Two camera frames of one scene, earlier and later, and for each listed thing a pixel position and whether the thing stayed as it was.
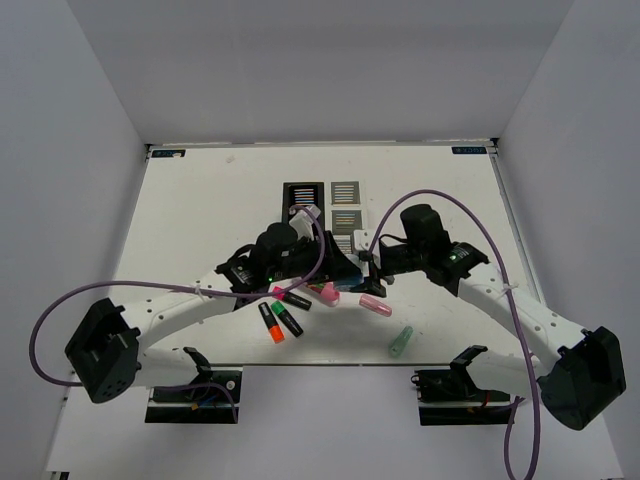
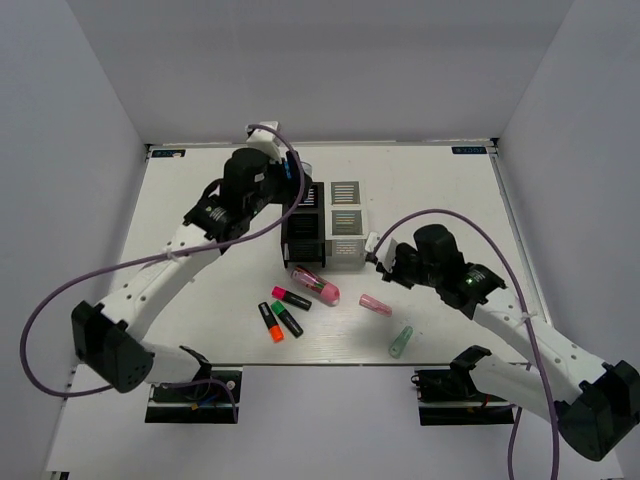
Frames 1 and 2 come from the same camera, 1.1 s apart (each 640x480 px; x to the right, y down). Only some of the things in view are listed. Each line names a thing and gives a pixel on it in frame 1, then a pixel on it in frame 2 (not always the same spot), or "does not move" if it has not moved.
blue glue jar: x=351 y=284 → x=287 y=169
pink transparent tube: x=374 y=306 does not move
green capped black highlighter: x=287 y=319 does not move
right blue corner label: x=469 y=150 does not move
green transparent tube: x=397 y=346 does not move
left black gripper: x=336 y=264 → x=290 y=186
